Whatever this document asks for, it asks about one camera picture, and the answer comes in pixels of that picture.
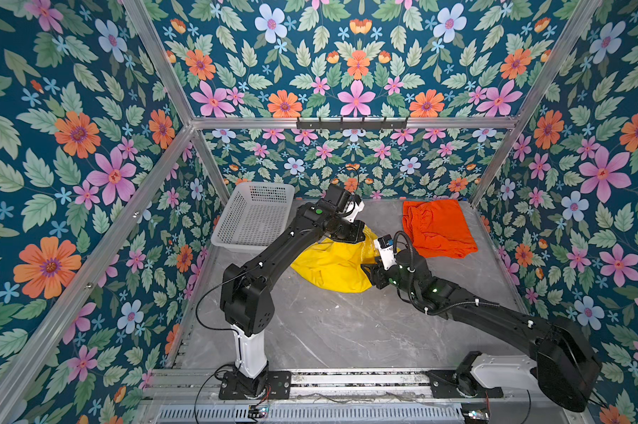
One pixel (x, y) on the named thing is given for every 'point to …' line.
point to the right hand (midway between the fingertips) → (368, 259)
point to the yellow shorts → (337, 266)
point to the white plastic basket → (253, 215)
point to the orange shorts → (438, 229)
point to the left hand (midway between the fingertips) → (371, 232)
